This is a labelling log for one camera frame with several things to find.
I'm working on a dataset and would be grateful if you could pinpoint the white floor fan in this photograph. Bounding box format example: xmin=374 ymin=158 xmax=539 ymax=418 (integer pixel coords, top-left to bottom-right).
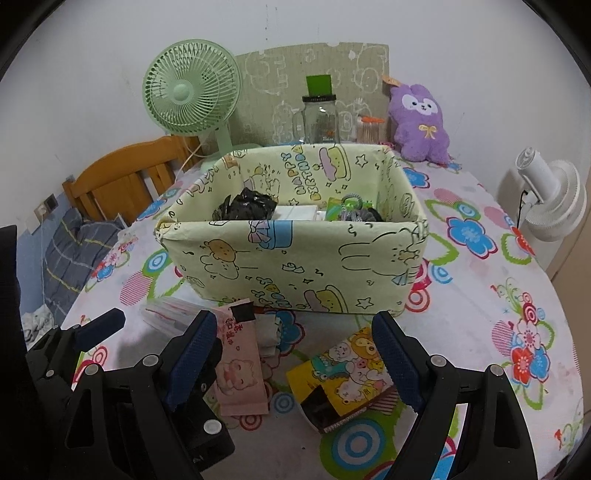
xmin=496 ymin=147 xmax=587 ymax=273

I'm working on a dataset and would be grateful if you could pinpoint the purple plush bunny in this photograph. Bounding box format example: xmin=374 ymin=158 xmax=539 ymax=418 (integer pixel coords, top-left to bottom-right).
xmin=382 ymin=74 xmax=453 ymax=164

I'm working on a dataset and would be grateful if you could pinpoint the black plastic bag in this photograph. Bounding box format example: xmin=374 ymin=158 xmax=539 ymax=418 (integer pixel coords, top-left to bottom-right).
xmin=213 ymin=187 xmax=278 ymax=222

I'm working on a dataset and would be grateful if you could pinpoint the yellow cartoon print storage box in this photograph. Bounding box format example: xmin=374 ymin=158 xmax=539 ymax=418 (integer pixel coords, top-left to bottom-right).
xmin=154 ymin=142 xmax=430 ymax=318

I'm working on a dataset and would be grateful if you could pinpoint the clear container orange lid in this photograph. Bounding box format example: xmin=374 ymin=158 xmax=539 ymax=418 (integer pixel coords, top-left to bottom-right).
xmin=355 ymin=115 xmax=386 ymax=144

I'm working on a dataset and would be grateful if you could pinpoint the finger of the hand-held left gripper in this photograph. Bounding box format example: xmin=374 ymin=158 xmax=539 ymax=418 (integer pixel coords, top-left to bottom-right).
xmin=180 ymin=355 xmax=237 ymax=467
xmin=28 ymin=308 xmax=126 ymax=370

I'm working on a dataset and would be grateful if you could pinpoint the crumpled white cloth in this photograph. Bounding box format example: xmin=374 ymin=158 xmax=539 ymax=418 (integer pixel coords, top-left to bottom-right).
xmin=23 ymin=307 xmax=58 ymax=342

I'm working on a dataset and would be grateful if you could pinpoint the wall socket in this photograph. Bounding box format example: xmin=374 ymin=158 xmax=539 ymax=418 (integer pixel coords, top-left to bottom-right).
xmin=34 ymin=194 xmax=58 ymax=222

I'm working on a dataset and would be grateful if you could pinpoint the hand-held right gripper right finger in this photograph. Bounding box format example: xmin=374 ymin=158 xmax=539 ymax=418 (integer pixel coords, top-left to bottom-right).
xmin=372 ymin=311 xmax=539 ymax=480

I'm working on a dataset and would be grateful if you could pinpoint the yellow cartoon packet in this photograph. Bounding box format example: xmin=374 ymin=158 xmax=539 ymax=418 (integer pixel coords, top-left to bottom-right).
xmin=285 ymin=327 xmax=400 ymax=435

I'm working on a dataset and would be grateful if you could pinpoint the grey plaid pillow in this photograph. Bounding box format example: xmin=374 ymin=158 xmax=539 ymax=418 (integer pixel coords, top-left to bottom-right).
xmin=44 ymin=205 xmax=125 ymax=319

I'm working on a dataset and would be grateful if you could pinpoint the wooden bed headboard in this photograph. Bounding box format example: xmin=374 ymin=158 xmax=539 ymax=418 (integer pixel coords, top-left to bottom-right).
xmin=62 ymin=136 xmax=204 ymax=227

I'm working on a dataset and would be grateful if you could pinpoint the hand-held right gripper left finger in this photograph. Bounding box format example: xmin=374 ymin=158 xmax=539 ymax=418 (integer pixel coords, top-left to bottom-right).
xmin=60 ymin=310 xmax=225 ymax=480

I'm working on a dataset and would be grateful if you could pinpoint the green patterned board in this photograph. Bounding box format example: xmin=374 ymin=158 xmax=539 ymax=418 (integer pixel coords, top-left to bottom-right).
xmin=233 ymin=42 xmax=389 ymax=148

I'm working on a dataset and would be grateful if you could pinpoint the grey folded cloth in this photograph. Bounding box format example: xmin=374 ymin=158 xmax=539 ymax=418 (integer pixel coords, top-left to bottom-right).
xmin=256 ymin=311 xmax=283 ymax=370

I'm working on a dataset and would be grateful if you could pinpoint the clear plastic packet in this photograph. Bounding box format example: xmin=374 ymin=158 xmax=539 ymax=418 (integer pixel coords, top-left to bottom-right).
xmin=141 ymin=298 xmax=201 ymax=337

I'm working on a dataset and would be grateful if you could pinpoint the green desk fan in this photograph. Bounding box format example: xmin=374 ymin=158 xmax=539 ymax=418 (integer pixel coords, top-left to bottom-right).
xmin=142 ymin=39 xmax=262 ymax=158

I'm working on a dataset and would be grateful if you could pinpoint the green tissue packet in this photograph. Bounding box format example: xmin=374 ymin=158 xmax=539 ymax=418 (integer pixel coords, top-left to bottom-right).
xmin=323 ymin=196 xmax=377 ymax=222

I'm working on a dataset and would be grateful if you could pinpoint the pink cartoon packet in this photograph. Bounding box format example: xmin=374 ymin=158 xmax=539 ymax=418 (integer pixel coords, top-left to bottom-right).
xmin=213 ymin=299 xmax=269 ymax=416

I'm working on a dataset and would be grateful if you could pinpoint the glass jar mug green top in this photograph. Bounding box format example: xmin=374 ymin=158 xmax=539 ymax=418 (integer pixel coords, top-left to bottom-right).
xmin=292 ymin=74 xmax=342 ymax=145

